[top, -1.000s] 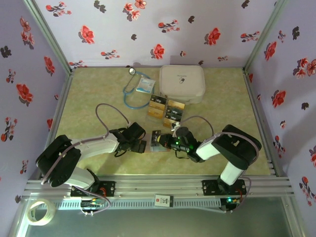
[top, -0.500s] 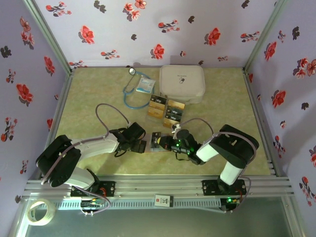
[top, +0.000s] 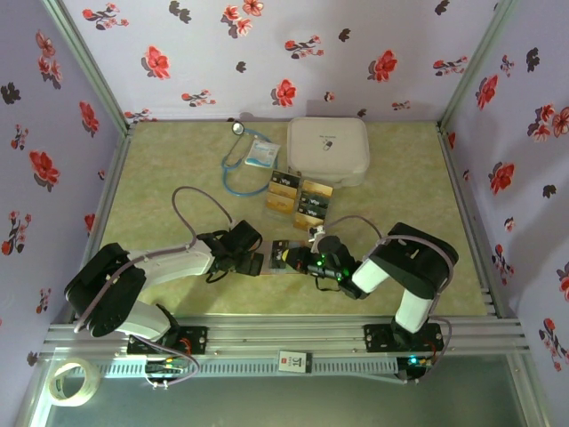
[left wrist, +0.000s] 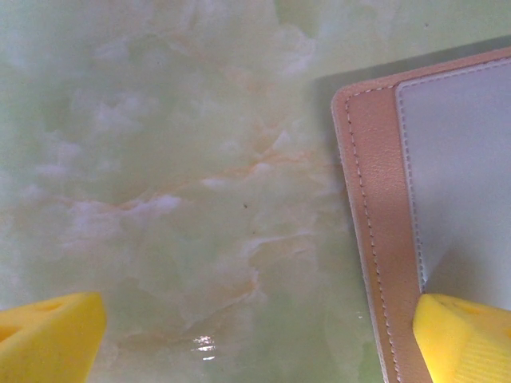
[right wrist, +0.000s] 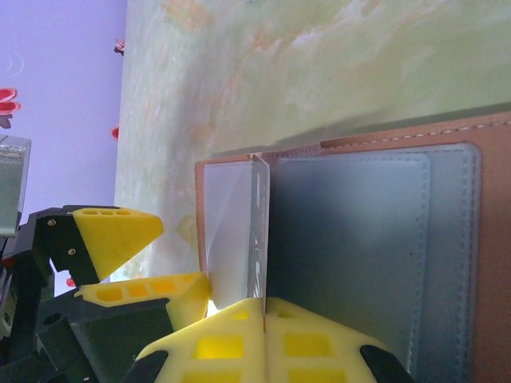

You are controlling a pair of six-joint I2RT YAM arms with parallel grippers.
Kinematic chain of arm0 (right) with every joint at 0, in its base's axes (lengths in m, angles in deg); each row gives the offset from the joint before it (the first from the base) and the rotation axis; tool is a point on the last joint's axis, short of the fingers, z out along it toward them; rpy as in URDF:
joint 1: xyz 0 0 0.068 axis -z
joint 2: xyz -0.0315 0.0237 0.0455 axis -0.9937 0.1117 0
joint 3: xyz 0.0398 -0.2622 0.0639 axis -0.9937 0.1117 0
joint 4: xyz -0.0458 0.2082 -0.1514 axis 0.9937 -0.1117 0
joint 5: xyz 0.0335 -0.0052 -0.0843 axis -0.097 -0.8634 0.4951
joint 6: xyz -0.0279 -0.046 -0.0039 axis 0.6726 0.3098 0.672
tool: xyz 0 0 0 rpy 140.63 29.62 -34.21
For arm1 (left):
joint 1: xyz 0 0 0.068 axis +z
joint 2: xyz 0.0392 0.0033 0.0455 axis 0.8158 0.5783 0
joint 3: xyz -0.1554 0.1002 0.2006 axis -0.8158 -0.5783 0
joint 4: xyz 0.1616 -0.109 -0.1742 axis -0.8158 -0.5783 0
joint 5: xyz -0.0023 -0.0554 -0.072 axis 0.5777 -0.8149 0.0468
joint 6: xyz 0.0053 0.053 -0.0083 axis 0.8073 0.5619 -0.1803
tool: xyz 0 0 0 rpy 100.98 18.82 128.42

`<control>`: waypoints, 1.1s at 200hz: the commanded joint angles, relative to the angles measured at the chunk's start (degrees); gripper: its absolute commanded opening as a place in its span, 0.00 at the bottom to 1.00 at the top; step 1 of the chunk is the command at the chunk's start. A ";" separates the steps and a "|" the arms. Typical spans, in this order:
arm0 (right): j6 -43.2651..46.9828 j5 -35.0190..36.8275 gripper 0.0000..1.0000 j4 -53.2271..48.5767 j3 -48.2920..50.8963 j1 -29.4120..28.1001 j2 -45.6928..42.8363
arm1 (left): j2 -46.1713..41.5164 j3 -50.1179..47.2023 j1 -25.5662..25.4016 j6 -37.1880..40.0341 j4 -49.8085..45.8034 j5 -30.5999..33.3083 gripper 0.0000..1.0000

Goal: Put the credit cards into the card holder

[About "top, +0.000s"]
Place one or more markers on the aluminium frame cross rail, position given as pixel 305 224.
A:
pixel 284 331

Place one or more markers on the white blue sealed packet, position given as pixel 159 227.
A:
pixel 261 152

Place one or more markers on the clear adhesive tape roll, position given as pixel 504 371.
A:
pixel 92 381

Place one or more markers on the small controller circuit board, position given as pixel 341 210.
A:
pixel 166 368
pixel 415 367

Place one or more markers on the gold membership card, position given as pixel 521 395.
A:
pixel 308 222
pixel 318 187
pixel 279 203
pixel 281 190

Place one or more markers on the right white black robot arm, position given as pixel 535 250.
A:
pixel 413 262

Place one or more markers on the white zipped medicine pouch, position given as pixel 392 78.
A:
pixel 326 147

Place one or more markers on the blue stethoscope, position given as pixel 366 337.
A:
pixel 238 128

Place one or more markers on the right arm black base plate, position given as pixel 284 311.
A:
pixel 375 340

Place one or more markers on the aluminium frame corner post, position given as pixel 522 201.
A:
pixel 91 66
pixel 474 66

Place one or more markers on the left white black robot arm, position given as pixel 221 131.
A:
pixel 178 264

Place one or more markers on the red white label tag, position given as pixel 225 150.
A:
pixel 294 361

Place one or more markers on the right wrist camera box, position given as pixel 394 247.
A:
pixel 318 235

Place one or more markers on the aluminium table side rail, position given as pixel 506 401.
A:
pixel 450 153
pixel 117 169

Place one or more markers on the group of black gold packets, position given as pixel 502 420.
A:
pixel 278 214

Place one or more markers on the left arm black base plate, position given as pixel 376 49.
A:
pixel 197 340

